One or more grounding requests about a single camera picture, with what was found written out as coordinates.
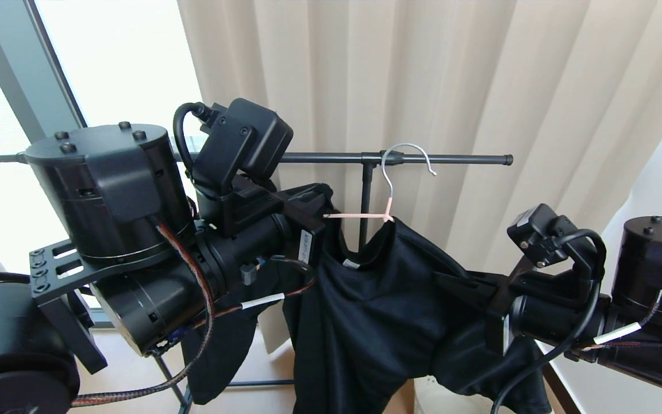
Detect black clothes rack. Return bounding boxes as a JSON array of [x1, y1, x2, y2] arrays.
[[0, 152, 514, 414]]

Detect pink clothes hanger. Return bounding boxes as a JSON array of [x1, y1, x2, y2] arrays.
[[324, 143, 438, 224]]

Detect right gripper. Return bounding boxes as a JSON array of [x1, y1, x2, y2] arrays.
[[434, 270, 610, 356]]

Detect black shorts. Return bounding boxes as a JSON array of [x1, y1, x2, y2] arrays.
[[182, 276, 265, 406]]

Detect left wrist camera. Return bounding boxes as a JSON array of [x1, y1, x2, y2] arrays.
[[190, 98, 294, 236]]

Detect black garment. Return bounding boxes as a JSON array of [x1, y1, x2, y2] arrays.
[[282, 216, 553, 414]]

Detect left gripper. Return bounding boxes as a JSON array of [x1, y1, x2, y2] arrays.
[[90, 187, 334, 357]]

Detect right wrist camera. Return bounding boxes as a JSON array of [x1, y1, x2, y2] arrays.
[[507, 203, 607, 282]]

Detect white laundry basket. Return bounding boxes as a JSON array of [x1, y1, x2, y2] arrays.
[[413, 377, 495, 414]]

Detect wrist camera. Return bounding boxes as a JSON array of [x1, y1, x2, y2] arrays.
[[507, 203, 607, 282], [190, 98, 294, 236]]

